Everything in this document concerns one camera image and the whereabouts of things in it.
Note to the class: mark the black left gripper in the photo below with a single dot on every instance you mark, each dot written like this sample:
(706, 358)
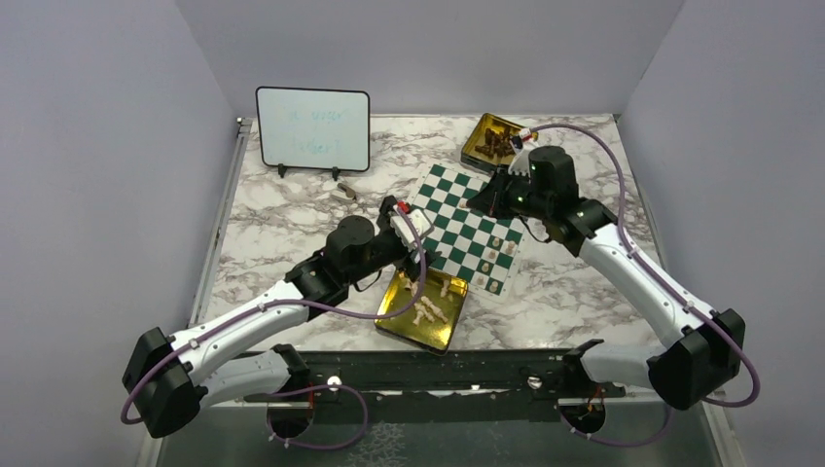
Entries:
(407, 262)

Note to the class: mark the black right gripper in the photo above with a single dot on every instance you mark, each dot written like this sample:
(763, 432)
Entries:
(490, 199)

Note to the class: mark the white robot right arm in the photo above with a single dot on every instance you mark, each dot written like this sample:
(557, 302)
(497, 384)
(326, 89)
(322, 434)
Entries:
(699, 348)

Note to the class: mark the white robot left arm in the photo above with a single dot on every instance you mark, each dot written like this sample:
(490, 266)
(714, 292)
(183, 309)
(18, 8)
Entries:
(169, 378)

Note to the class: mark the green white chess board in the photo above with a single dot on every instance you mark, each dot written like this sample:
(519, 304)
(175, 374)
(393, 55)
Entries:
(461, 235)

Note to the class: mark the gold tin dark pieces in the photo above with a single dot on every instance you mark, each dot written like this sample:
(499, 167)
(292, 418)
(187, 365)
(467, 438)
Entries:
(473, 159)

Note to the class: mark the pile of dark chess pieces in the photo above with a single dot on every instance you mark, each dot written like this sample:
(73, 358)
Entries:
(497, 143)

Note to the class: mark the gold tin white pieces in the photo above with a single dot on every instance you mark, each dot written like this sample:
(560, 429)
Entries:
(430, 323)

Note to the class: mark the small tan clip object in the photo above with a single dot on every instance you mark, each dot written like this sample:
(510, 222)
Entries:
(344, 193)

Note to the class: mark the small whiteboard on stand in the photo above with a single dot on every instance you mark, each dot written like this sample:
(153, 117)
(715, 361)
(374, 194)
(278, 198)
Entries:
(319, 129)

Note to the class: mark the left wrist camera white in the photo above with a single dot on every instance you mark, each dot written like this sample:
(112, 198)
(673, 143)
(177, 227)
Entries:
(408, 223)

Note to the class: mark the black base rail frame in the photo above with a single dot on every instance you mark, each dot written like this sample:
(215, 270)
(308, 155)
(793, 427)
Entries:
(404, 386)

